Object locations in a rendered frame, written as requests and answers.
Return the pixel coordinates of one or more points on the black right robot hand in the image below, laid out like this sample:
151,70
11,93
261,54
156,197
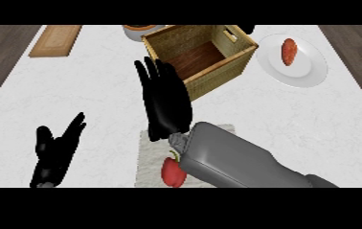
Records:
165,105

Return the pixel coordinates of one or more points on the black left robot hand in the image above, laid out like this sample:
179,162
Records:
54,156

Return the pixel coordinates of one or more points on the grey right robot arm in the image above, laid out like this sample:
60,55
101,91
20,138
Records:
236,159

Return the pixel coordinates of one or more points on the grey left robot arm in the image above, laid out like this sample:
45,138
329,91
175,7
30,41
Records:
46,185

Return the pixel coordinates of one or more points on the wicker basket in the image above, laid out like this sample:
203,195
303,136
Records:
203,60

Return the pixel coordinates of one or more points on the red bell pepper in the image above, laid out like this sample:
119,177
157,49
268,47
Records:
172,173

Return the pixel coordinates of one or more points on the grey pot with orange rim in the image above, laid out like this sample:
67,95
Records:
138,32

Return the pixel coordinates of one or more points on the black object at edge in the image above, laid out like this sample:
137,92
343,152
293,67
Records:
247,29

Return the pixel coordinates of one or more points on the wooden cutting board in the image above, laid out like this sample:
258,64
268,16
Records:
55,40

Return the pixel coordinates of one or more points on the red-orange sausage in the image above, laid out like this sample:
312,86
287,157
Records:
289,51

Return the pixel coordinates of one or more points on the white plate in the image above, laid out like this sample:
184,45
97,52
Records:
302,66

